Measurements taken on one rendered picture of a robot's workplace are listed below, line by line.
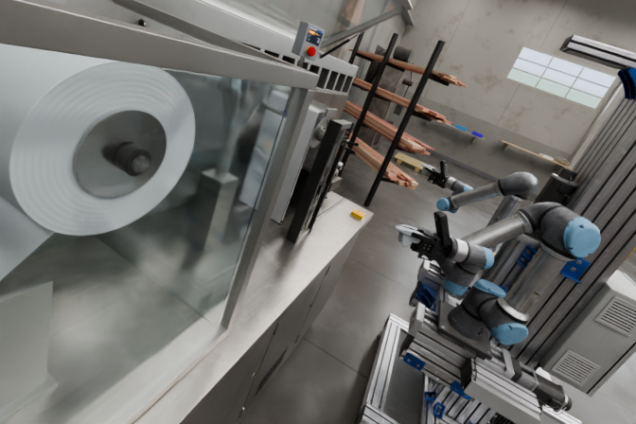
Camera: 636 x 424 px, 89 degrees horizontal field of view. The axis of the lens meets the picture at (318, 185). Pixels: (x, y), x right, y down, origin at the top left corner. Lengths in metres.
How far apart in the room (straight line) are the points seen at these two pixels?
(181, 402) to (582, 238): 1.21
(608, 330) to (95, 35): 1.83
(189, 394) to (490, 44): 11.66
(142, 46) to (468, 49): 11.64
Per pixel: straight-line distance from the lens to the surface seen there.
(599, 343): 1.86
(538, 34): 12.13
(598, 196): 1.65
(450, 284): 1.28
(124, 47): 0.35
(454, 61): 11.82
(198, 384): 0.89
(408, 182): 4.56
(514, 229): 1.40
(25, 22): 0.31
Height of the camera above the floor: 1.63
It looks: 20 degrees down
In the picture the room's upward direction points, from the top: 21 degrees clockwise
